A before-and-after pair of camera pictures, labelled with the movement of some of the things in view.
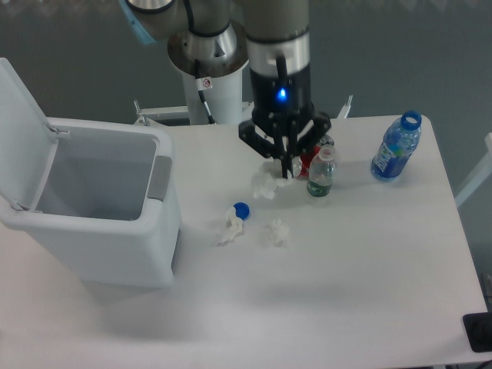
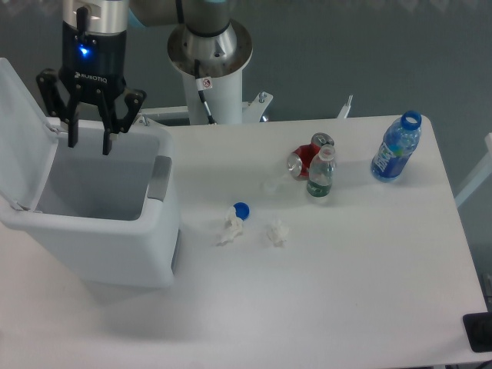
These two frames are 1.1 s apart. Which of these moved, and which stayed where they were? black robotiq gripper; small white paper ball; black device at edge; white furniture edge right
Moved: black robotiq gripper
Stayed: small white paper ball; black device at edge; white furniture edge right
